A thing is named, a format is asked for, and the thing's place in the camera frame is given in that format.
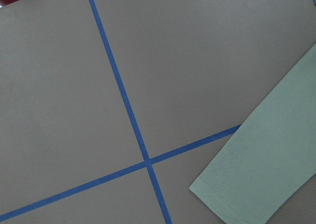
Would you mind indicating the olive green long-sleeve shirt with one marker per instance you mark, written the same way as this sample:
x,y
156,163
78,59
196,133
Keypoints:
x,y
270,156

